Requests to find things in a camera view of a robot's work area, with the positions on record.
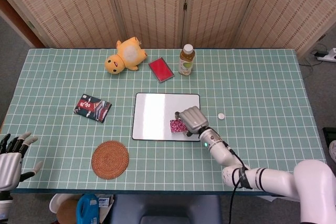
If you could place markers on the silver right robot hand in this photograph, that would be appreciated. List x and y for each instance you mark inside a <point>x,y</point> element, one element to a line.
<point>194,119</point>

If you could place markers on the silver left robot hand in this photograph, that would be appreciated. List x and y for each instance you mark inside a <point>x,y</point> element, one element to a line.
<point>9,166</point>

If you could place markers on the yellow plush toy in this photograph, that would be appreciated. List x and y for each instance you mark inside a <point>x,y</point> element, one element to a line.
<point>128,53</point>

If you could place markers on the black box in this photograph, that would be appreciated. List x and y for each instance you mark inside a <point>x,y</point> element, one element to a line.
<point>328,136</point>

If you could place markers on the white power strip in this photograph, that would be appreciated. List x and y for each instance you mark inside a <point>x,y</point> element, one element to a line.
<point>329,55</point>

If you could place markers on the white board with black rim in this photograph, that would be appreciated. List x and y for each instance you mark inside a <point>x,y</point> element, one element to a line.
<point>152,113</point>

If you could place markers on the blue plastic jug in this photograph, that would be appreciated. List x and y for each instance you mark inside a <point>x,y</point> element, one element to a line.
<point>85,209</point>

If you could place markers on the red rectangular card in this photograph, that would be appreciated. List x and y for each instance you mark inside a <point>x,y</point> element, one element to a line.
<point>160,69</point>

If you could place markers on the green grid tablecloth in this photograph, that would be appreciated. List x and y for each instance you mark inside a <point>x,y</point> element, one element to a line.
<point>249,90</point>

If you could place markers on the brown round container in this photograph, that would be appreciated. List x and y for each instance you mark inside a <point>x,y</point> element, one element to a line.
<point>67,212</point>

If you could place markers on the small white round disc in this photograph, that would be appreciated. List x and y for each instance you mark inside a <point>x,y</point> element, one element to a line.
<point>221,116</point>

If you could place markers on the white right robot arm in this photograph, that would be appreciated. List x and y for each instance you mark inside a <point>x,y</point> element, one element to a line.
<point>275,179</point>

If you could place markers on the round woven rattan coaster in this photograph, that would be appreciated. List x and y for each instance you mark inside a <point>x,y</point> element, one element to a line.
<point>110,159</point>

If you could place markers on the green tea bottle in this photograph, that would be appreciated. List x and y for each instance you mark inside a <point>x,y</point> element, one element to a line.
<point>186,62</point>

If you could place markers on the dark blue stool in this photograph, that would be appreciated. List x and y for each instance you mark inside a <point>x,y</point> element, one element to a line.
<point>168,208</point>

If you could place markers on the woven bamboo folding screen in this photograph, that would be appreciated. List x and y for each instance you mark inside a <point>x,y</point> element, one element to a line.
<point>78,6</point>

